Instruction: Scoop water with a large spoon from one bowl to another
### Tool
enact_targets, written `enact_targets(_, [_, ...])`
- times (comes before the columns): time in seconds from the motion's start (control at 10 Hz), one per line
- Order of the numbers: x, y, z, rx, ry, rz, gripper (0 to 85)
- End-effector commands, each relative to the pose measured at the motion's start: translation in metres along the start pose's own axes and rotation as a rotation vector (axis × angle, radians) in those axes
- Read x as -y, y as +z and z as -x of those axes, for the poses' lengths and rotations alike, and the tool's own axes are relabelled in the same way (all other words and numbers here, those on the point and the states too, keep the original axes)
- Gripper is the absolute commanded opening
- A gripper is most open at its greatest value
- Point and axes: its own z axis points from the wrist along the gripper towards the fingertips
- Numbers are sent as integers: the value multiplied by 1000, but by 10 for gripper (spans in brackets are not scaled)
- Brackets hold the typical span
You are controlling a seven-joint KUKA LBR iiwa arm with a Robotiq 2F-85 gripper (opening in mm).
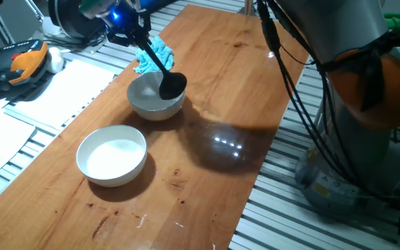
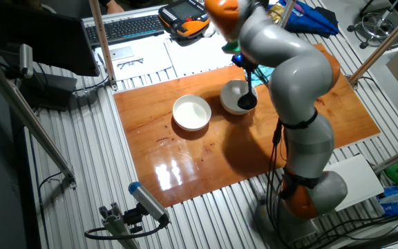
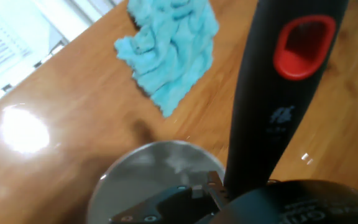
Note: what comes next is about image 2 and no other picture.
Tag glossy wooden board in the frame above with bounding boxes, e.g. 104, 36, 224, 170
113, 42, 382, 208

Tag black rimmed eyeglasses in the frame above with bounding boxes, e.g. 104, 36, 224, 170
116, 57, 144, 70

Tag yellow snack packet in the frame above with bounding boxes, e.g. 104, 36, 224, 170
267, 2, 287, 24

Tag black ladle with red accents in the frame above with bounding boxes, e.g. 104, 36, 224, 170
236, 68, 258, 111

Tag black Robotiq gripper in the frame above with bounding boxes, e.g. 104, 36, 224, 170
231, 52, 261, 80

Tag black camera cable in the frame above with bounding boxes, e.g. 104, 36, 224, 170
84, 221, 167, 241

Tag chrome stool base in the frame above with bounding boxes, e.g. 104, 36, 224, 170
346, 0, 398, 49

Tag white ceramic bowl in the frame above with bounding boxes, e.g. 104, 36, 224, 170
219, 79, 259, 116
172, 94, 213, 132

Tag black computer keyboard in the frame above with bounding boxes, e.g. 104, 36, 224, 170
84, 14, 166, 48

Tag black monitor base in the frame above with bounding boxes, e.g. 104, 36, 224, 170
19, 71, 78, 112

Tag silver blue-ended depth camera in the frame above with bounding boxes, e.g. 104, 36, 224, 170
128, 181, 171, 225

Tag orange black teach pendant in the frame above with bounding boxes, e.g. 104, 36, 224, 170
158, 0, 211, 38

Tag blue fabric bag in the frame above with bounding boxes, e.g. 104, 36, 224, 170
278, 0, 340, 39

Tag silver smartphone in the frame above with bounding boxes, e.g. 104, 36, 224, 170
108, 46, 135, 62

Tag black monitor cable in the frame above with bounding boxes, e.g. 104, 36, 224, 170
73, 74, 110, 94

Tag white printed paper sheet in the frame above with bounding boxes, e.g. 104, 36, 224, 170
94, 41, 173, 82
164, 33, 236, 77

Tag black computer monitor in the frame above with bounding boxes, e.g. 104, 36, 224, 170
0, 0, 100, 77

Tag blue tissue packet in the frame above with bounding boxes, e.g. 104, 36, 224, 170
375, 185, 398, 217

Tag green printed camera mount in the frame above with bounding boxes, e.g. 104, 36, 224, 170
221, 39, 242, 55

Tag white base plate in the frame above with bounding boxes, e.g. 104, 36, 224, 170
323, 154, 386, 212

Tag bystander forearm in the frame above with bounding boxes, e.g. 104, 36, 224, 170
98, 0, 126, 15

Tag grey diagonal camera pole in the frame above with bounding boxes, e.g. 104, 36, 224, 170
0, 44, 78, 190

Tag aluminium profile camera bracket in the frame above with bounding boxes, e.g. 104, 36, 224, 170
98, 202, 144, 249

